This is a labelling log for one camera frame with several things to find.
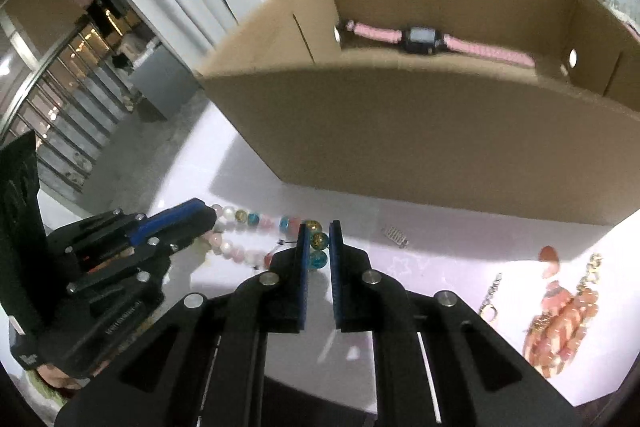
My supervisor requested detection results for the grey cabinet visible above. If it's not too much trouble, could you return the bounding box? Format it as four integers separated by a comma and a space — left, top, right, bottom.
127, 42, 201, 122

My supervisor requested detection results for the pink strap digital watch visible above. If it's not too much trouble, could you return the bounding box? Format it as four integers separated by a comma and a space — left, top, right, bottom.
336, 21, 536, 68

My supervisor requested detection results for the brown cardboard box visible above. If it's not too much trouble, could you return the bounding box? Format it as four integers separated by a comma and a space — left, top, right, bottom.
194, 0, 640, 228

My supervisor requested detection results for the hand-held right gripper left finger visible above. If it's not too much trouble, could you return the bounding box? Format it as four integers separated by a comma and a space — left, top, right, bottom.
54, 223, 308, 427

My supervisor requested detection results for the multicoloured glass bead bracelet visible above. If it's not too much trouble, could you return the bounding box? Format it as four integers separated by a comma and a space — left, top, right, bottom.
197, 203, 331, 273

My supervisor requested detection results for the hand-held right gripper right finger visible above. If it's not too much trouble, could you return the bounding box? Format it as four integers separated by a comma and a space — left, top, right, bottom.
329, 220, 585, 427

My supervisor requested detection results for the small silver clip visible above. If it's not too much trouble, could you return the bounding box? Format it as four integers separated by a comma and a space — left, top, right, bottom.
382, 227, 410, 249

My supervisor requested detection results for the orange bead bracelet with clasp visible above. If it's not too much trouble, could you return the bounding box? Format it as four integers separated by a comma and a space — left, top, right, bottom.
479, 274, 601, 360

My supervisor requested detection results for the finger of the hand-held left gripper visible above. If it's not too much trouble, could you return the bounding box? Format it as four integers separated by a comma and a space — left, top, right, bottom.
47, 198, 217, 259
67, 222, 216, 348

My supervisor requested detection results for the metal roller gate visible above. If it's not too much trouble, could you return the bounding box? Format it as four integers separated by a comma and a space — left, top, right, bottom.
0, 7, 146, 192

